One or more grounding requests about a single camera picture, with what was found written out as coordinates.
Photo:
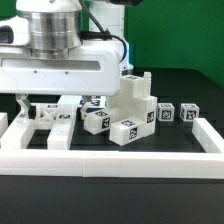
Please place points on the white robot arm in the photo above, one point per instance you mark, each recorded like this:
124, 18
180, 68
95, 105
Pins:
61, 47

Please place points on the white tagged cube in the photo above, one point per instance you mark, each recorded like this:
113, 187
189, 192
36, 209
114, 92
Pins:
189, 111
165, 111

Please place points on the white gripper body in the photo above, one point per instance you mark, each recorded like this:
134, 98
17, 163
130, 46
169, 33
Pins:
91, 69

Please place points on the white chair seat part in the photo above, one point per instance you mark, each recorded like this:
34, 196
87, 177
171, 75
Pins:
135, 99

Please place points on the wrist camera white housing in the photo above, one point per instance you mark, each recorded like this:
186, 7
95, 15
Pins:
14, 32

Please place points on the white U-shaped fence frame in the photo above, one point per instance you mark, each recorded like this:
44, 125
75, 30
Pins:
16, 159

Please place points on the white tagged cube right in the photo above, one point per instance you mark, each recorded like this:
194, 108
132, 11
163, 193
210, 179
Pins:
189, 111

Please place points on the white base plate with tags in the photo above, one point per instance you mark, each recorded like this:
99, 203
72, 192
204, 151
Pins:
96, 102

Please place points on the white chair back part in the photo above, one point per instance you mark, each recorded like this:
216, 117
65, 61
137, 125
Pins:
58, 119

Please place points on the white tagged cube left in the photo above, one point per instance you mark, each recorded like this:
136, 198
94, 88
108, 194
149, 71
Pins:
165, 111

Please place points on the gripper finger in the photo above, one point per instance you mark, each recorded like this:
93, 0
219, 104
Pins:
86, 101
29, 109

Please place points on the white block at left edge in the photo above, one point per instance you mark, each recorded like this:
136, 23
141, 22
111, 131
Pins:
3, 123

